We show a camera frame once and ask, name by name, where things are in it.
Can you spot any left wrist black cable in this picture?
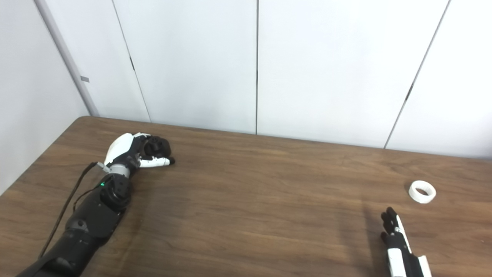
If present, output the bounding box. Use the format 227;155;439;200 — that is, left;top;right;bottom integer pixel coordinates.
38;162;112;259

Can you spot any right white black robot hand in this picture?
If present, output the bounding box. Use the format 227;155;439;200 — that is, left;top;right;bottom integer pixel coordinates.
380;207;433;277

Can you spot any round black plastic part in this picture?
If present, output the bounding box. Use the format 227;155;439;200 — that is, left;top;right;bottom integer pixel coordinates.
141;135;172;159

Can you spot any white plastic ring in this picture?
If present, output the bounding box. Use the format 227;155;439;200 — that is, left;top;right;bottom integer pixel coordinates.
408;180;437;205

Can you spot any grey vertical wall trim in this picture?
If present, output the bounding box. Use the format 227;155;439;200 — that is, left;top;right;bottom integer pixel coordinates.
34;0;100;117

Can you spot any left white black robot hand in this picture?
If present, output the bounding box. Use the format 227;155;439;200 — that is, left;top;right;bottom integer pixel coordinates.
104;132;176;174

